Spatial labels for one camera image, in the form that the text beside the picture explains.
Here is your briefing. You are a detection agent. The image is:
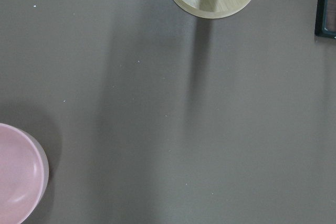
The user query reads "small pink bowl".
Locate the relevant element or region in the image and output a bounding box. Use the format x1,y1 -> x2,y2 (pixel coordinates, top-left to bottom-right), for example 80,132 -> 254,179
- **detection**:
1,123 -> 49,223

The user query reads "black framed object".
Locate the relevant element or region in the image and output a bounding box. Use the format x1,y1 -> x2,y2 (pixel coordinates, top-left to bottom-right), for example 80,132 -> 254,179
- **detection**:
314,0 -> 335,39

